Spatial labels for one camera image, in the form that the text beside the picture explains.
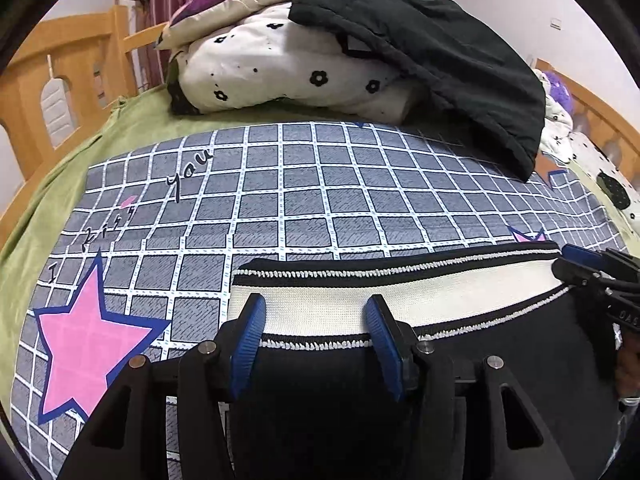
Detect black pants with white stripe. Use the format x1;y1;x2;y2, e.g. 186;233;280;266
226;243;622;479

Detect person right hand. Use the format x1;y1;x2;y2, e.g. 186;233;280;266
615;330;640;398

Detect white floral pillow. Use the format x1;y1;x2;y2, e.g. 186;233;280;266
540;96;639;234

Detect grey checkered bed sheet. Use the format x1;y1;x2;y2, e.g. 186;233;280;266
8;122;626;479

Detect purple plush toy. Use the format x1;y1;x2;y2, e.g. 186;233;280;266
544;70;574;115

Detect green fleece blanket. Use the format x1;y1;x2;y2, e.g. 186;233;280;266
0;84;640;411

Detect black jacket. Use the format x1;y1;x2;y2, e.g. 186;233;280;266
290;0;546;181

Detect white floral duvet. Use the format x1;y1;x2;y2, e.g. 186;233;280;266
166;2;423;125

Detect purple patterned pillow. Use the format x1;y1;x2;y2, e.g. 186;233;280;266
155;0;290;50

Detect wooden bed frame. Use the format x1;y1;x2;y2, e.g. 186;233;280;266
0;4;640;252

